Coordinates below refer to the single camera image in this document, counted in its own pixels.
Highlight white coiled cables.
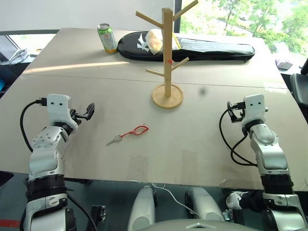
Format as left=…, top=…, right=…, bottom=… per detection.
left=9, top=48, right=29, bottom=65

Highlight black office chair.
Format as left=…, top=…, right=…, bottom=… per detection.
left=289, top=64, right=308, bottom=109

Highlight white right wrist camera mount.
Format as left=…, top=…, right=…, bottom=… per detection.
left=241, top=93, right=267, bottom=127

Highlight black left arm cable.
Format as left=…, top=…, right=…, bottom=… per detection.
left=20, top=97, right=48, bottom=153

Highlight black window frame post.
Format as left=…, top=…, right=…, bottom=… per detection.
left=173, top=0, right=181, bottom=33

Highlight white rounded object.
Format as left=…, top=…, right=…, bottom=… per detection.
left=225, top=192, right=244, bottom=209

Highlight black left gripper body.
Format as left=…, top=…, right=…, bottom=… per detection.
left=69, top=109, right=84, bottom=126

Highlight silver key with red loop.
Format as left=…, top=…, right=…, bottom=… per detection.
left=105, top=125, right=150, bottom=147

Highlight grey robot torso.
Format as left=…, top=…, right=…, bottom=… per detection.
left=148, top=218, right=243, bottom=231

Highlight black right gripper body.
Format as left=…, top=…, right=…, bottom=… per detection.
left=234, top=108, right=246, bottom=122

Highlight black bag with white logo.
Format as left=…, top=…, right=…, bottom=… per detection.
left=117, top=31, right=256, bottom=63

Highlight silver right robot leg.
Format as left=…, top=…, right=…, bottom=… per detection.
left=184, top=187, right=226, bottom=222

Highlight silver robot leg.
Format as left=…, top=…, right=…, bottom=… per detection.
left=184, top=187, right=226, bottom=222
left=127, top=186, right=157, bottom=231

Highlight clear plastic packet yellow edge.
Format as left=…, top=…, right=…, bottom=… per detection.
left=173, top=33, right=218, bottom=53

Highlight green drink can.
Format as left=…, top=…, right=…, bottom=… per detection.
left=97, top=23, right=118, bottom=54

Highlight silver left robot leg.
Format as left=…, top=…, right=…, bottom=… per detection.
left=127, top=186, right=157, bottom=231

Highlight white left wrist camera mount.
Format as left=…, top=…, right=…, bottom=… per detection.
left=46, top=93, right=79, bottom=132

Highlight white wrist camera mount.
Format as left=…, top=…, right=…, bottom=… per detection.
left=46, top=93, right=79, bottom=132
left=241, top=93, right=267, bottom=127

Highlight wooden tree hanger stand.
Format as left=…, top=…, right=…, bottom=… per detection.
left=135, top=0, right=200, bottom=109

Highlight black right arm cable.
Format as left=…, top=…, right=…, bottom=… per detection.
left=218, top=102, right=259, bottom=167

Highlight thin white cable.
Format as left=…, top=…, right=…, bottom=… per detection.
left=151, top=183, right=198, bottom=215

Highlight black cable under arm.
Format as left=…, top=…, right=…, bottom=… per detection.
left=63, top=189, right=97, bottom=231

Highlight bread in plastic bag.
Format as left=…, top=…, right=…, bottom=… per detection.
left=146, top=28, right=164, bottom=55

